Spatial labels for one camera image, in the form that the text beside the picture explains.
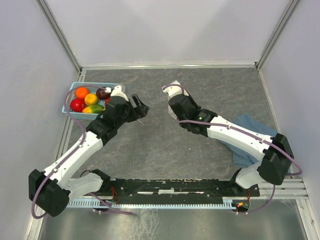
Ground clear zip top bag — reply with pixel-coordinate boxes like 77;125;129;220
168;104;177;120

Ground red bell pepper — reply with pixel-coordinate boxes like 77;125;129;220
104;97;111;106

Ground red apple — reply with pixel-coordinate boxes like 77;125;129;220
69;98;86;113

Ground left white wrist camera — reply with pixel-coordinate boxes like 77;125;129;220
104;85;129;102

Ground light blue cable duct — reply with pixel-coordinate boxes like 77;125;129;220
67;197;236;210

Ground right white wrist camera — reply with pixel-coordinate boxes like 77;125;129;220
162;80;189;100

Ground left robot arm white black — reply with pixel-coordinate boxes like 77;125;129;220
28;94;150;217

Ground light blue plastic basket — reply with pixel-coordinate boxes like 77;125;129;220
65;82;126;120

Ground green yellow mango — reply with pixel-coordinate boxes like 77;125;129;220
82;104;105;114

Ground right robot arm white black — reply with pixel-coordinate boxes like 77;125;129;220
168;94;294;196

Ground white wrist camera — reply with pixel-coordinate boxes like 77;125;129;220
162;80;189;100
104;85;129;102

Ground dark purple fruit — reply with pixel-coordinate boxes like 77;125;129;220
95;88;111;100

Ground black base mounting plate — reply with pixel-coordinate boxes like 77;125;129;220
88;169;260;207

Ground yellow orange round fruit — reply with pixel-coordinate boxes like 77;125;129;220
84;93;99;106

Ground blue cloth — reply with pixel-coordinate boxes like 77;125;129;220
219;113;278;169

